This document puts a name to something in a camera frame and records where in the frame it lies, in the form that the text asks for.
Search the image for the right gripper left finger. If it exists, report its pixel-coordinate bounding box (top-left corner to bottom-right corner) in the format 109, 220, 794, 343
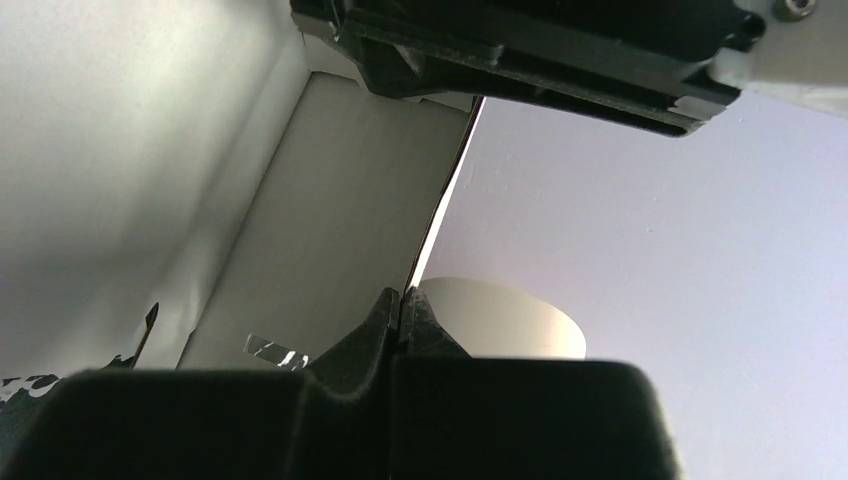
1, 289, 401, 479

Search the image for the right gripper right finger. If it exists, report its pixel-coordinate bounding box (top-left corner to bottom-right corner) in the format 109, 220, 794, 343
390, 289, 683, 479

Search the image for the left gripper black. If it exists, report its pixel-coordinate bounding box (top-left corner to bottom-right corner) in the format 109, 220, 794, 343
291, 1, 766, 137

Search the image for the white cardboard box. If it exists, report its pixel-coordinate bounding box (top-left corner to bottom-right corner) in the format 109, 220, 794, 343
1, 1, 468, 378

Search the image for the white cylindrical drum orange face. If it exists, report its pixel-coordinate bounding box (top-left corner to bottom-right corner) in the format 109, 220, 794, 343
419, 277, 587, 360

